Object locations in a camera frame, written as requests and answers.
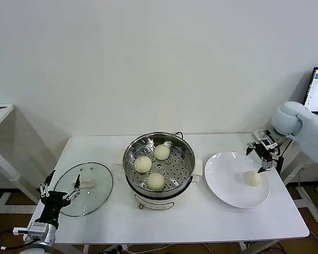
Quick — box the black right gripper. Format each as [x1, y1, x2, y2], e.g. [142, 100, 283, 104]
[245, 142, 281, 174]

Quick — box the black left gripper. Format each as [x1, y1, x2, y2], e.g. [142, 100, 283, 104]
[39, 169, 82, 226]

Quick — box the white steamed baozi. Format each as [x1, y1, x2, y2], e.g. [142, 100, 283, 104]
[134, 156, 153, 174]
[244, 170, 262, 187]
[154, 143, 172, 161]
[146, 172, 166, 191]

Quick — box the round glass pot lid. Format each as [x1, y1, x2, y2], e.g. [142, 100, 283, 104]
[54, 161, 114, 218]

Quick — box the stainless steel steamer pot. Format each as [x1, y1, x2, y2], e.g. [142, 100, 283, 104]
[113, 131, 204, 198]

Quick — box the white round plate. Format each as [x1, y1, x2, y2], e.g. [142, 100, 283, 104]
[204, 151, 271, 210]

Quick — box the white side desk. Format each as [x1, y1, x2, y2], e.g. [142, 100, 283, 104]
[282, 157, 318, 224]

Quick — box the white power strip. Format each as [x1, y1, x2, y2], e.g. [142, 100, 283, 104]
[105, 244, 130, 252]

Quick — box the white electric cooker base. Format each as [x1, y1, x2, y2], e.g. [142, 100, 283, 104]
[126, 179, 195, 212]

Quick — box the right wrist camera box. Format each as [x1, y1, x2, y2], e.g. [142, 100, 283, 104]
[252, 128, 278, 149]

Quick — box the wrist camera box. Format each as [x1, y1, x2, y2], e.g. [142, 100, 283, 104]
[12, 222, 48, 239]
[252, 128, 278, 149]

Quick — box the black laptop cable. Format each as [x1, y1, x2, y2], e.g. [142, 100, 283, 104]
[279, 137, 294, 159]

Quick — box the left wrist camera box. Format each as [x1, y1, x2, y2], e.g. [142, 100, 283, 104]
[12, 222, 48, 239]

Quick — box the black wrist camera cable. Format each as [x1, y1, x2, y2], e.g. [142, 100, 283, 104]
[0, 228, 41, 251]

